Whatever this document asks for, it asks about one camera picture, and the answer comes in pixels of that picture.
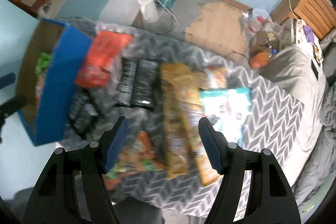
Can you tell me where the orange green snack bag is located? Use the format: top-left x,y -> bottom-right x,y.
103,131 -> 166,190

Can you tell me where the long yellow biscuit pack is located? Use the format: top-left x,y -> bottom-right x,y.
159,64 -> 219,186

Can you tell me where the teal silver snack bag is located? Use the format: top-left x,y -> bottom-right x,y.
199,87 -> 252,145

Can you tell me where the red snack bag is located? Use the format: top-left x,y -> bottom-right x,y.
75,31 -> 134,89

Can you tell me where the black snack packet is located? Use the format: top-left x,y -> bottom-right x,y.
117,59 -> 137,107
131,59 -> 159,110

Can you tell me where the blue cardboard box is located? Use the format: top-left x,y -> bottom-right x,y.
15,19 -> 92,146

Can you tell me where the grey bed blanket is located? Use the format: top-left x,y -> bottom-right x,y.
259,30 -> 335,222

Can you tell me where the orange drink bottle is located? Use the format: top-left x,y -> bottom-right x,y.
249,51 -> 270,69

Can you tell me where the white electric kettle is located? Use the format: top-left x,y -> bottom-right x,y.
138,0 -> 159,23

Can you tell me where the clear plastic bottle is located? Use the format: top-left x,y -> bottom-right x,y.
243,16 -> 264,39

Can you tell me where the wooden nightstand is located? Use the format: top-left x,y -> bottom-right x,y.
270,0 -> 335,39

